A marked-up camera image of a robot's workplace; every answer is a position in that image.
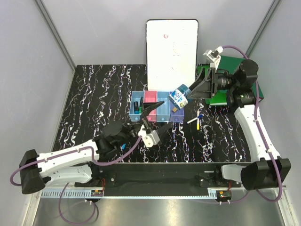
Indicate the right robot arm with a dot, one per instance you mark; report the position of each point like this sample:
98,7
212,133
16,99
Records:
267,168

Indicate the grey slotted cable duct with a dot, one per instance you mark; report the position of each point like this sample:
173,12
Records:
73,193

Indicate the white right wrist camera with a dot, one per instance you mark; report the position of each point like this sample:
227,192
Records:
213,57

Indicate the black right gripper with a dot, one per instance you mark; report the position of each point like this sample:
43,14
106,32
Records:
208,89

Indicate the yellow capped white marker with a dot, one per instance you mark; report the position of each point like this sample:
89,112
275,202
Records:
198,121

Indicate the light blue bin left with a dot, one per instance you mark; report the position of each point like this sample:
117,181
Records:
135,96

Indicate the dark green ring binder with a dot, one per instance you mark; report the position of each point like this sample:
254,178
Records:
229,63

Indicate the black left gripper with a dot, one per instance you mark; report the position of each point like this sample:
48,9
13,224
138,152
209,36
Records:
147,108

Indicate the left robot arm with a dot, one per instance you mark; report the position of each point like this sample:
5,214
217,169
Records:
74,165

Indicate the blue ink bottle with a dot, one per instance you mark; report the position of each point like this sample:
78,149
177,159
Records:
184,91

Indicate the purple plastic bin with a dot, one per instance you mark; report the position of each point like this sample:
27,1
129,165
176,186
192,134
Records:
177,114

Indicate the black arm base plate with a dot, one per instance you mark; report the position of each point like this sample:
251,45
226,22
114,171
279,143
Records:
158,179

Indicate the green capped black highlighter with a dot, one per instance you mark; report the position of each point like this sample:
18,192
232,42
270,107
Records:
141,105

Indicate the white dry-erase board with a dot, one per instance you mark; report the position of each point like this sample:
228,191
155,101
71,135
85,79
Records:
171,53

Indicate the pink plastic bin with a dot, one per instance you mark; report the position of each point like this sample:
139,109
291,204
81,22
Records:
150,97

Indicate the blue capped black highlighter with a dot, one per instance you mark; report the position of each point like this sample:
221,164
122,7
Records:
136,107

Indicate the light blue bin right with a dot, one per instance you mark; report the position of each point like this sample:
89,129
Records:
163,112

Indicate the blue capped white marker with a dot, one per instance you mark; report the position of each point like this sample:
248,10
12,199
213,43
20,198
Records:
195,119

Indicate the light blue bin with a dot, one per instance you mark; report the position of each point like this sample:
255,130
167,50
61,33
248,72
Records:
135,96
163,112

